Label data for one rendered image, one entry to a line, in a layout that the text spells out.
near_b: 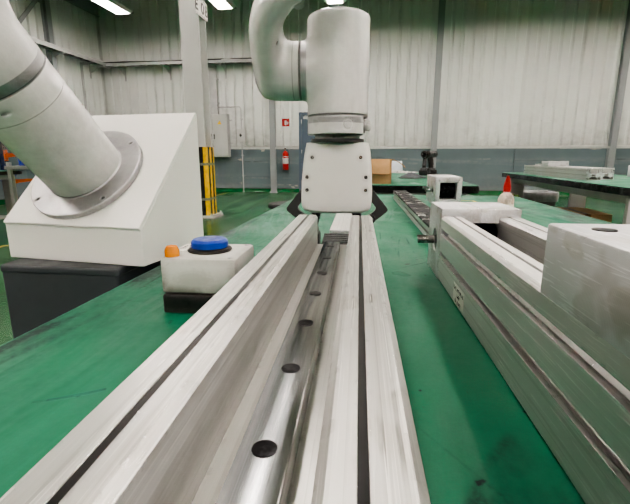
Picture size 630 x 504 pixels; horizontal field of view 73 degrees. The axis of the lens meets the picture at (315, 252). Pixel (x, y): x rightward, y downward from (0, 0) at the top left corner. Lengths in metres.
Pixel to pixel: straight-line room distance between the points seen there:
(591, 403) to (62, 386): 0.33
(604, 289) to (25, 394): 0.35
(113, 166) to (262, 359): 0.56
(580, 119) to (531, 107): 1.18
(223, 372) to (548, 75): 12.23
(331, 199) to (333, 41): 0.20
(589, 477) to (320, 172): 0.46
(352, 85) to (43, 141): 0.43
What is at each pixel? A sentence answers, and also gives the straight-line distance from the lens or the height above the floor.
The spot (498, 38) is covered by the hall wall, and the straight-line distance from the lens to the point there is 12.16.
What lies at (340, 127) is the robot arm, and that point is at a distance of 0.58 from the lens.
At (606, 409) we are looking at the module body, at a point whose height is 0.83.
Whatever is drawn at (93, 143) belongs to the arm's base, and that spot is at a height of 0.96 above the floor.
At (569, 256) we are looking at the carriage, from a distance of 0.24.
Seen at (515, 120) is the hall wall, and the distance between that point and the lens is 12.02.
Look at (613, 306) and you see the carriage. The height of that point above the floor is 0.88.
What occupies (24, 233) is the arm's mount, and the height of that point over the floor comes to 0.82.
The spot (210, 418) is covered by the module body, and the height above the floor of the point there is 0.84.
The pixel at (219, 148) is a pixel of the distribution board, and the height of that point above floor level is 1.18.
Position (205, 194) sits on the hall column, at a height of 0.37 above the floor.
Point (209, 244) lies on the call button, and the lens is 0.46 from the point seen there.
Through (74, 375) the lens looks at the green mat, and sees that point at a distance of 0.38.
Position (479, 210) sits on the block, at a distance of 0.59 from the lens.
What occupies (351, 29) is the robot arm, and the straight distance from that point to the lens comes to 0.60.
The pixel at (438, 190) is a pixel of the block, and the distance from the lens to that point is 1.52.
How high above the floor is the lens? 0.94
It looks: 13 degrees down
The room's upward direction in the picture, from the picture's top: straight up
